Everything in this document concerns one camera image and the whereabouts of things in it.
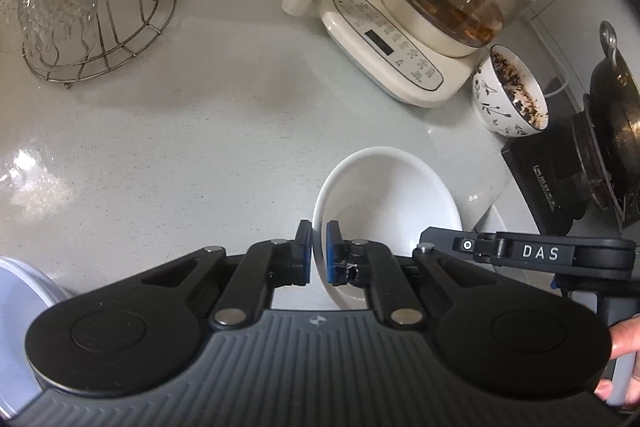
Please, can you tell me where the cream kettle base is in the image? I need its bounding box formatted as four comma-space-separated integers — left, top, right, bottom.
319, 0, 490, 108

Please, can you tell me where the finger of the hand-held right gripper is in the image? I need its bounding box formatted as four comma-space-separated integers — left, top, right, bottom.
419, 227, 507, 266

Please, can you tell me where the black wok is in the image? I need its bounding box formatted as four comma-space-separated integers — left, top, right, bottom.
589, 21, 640, 190

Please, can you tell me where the white plate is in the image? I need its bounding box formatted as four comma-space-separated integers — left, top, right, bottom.
0, 256, 72, 419

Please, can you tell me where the person's right hand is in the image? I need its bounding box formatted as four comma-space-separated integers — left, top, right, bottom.
594, 314, 640, 408

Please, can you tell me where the black gas stove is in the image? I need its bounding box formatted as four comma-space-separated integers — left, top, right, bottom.
501, 77, 640, 239

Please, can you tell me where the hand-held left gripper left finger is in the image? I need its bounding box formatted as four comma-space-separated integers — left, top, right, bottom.
141, 220, 314, 332

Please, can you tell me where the floral-patterned bowl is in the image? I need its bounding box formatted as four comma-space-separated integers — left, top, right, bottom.
470, 44, 550, 139

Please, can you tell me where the plain white bowl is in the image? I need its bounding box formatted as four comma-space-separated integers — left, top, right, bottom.
312, 146, 464, 313

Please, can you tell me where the wire cup rack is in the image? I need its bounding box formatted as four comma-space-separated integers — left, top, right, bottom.
22, 0, 181, 88

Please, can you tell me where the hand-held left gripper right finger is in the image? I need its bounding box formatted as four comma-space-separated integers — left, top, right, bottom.
324, 220, 501, 328

